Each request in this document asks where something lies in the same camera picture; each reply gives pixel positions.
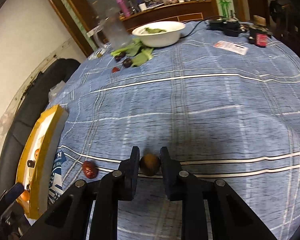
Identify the black red device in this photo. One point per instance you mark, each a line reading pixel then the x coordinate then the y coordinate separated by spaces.
pixel 258 36

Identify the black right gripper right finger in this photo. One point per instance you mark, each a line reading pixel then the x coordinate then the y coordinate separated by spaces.
pixel 210 210

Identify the white foam tray yellow rim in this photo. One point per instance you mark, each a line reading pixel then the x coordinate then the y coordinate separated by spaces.
pixel 35 165

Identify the white bowl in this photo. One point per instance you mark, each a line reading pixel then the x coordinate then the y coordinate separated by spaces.
pixel 159 34

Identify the purple thermos bottle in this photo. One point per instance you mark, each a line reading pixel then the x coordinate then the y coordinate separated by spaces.
pixel 123 7

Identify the brown kiwi fruit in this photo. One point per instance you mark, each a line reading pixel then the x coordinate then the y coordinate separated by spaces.
pixel 149 164

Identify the green leafy vegetable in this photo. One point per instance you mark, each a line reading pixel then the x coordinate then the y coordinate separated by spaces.
pixel 137 51

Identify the blue plaid tablecloth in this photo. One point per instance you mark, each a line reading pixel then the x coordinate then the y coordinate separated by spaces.
pixel 221 114

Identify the dark cherry near leaves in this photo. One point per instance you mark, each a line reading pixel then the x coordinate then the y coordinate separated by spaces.
pixel 120 56

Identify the black leather sofa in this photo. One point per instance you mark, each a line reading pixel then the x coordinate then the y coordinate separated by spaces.
pixel 35 102

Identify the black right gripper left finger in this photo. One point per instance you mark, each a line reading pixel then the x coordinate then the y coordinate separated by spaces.
pixel 89 210

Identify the glass pitcher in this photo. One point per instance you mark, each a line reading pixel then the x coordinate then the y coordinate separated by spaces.
pixel 110 32

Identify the red jujube date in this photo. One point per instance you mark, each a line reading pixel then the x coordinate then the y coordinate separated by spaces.
pixel 90 169

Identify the white paper card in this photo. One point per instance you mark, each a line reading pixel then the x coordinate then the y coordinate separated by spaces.
pixel 229 46

